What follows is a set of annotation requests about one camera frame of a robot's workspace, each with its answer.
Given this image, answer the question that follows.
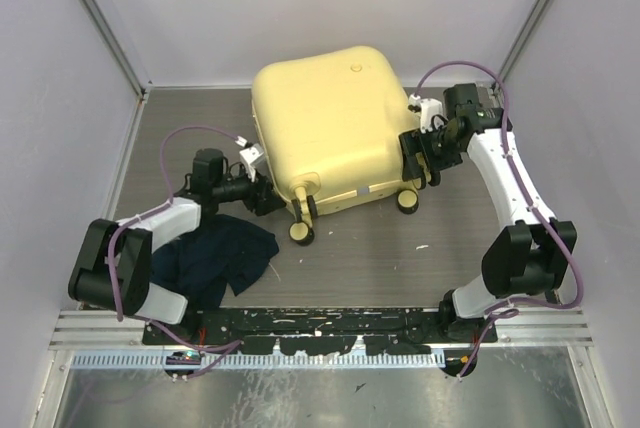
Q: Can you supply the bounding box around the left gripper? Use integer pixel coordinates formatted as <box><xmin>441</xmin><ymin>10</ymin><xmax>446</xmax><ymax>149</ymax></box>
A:
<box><xmin>213</xmin><ymin>165</ymin><xmax>286</xmax><ymax>215</ymax></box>

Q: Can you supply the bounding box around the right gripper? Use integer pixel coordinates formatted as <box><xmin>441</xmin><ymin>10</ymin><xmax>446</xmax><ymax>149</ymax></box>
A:
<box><xmin>399</xmin><ymin>122</ymin><xmax>463</xmax><ymax>181</ymax></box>

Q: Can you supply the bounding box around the yellow hard-shell suitcase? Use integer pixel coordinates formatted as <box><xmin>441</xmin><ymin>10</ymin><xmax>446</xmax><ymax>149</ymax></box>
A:
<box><xmin>251</xmin><ymin>46</ymin><xmax>428</xmax><ymax>246</ymax></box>

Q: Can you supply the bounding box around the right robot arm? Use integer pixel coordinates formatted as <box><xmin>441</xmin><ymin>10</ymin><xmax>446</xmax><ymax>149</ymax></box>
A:
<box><xmin>399</xmin><ymin>84</ymin><xmax>577</xmax><ymax>342</ymax></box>

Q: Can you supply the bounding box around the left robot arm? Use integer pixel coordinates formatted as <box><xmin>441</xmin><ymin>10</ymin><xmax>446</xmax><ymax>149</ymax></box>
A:
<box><xmin>67</xmin><ymin>144</ymin><xmax>284</xmax><ymax>344</ymax></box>

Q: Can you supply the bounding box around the dark navy garment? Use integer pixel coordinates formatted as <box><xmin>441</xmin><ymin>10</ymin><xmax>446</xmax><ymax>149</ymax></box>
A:
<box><xmin>151</xmin><ymin>214</ymin><xmax>279</xmax><ymax>311</ymax></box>

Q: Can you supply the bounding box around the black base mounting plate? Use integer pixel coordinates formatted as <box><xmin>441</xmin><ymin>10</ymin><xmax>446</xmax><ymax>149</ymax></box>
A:
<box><xmin>169</xmin><ymin>308</ymin><xmax>485</xmax><ymax>356</ymax></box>

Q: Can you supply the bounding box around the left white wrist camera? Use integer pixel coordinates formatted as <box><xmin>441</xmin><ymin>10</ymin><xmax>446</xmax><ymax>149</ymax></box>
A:
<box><xmin>235</xmin><ymin>136</ymin><xmax>265</xmax><ymax>182</ymax></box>

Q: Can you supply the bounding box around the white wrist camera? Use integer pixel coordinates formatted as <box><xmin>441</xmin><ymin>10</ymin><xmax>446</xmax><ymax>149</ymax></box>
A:
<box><xmin>408</xmin><ymin>94</ymin><xmax>444</xmax><ymax>134</ymax></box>
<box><xmin>235</xmin><ymin>136</ymin><xmax>265</xmax><ymax>182</ymax></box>

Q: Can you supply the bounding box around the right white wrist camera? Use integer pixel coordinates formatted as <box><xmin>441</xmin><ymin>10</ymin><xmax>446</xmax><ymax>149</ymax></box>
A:
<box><xmin>408</xmin><ymin>94</ymin><xmax>444</xmax><ymax>134</ymax></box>

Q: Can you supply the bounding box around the aluminium frame rail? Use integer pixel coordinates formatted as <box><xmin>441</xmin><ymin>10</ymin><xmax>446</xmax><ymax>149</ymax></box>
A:
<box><xmin>49</xmin><ymin>307</ymin><xmax>593</xmax><ymax>352</ymax></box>

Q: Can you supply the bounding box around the white slotted cable duct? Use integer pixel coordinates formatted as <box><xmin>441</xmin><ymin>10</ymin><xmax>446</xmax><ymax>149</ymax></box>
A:
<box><xmin>70</xmin><ymin>349</ymin><xmax>445</xmax><ymax>370</ymax></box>

